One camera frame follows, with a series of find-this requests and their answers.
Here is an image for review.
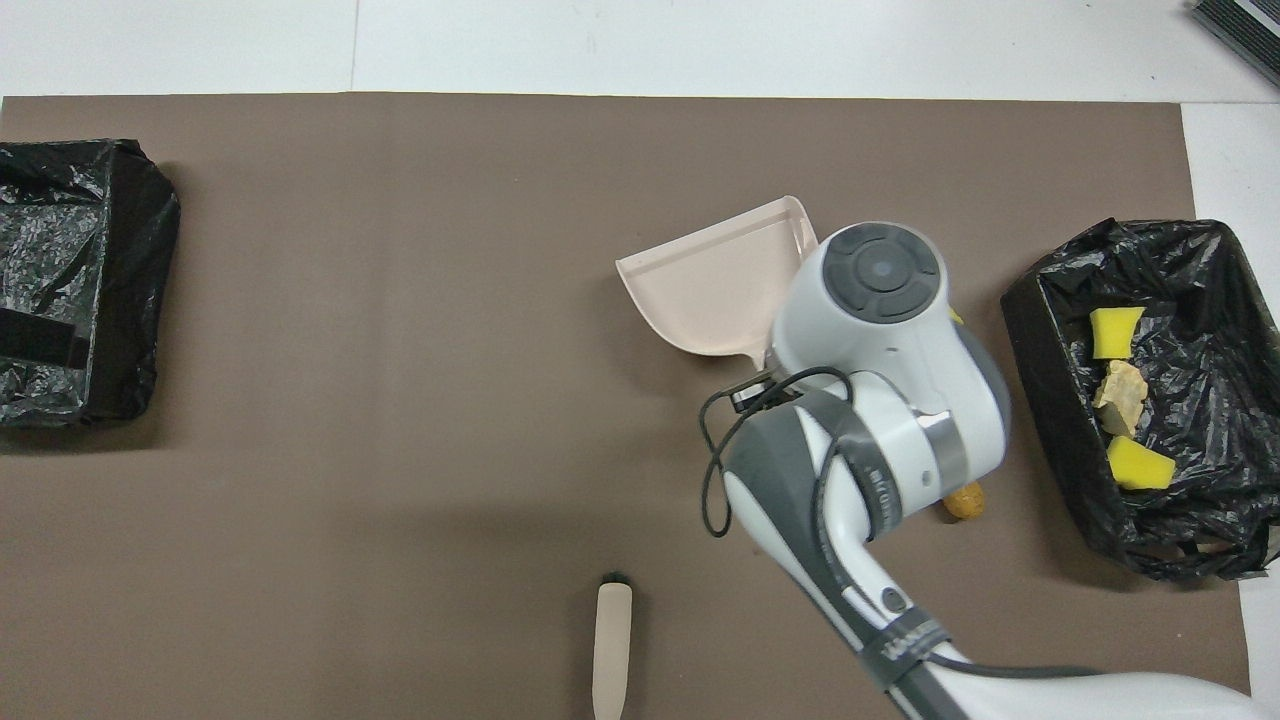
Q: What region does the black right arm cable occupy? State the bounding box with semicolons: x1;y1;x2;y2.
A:
699;366;856;539

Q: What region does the bin lined with black bag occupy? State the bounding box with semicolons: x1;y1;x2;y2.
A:
0;138;183;429
1000;217;1280;583

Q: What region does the brown table mat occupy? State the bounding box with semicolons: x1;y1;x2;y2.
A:
0;93;1256;720

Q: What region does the tan lump with orange streaks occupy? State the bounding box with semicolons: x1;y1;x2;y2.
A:
1092;360;1149;439

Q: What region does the dark grey ribbed device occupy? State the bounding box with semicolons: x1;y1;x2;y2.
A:
1190;0;1280;91

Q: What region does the beige brush with black bristles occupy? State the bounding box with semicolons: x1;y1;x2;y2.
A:
591;571;634;720

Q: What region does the beige plastic dustpan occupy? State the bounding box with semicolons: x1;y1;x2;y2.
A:
615;195;821;366

